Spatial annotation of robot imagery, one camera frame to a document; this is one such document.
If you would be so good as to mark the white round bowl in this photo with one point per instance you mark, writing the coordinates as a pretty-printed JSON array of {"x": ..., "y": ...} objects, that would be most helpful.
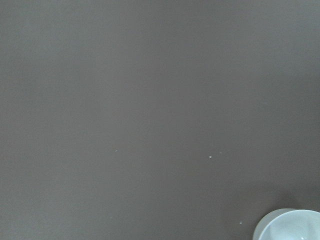
[{"x": 288, "y": 224}]

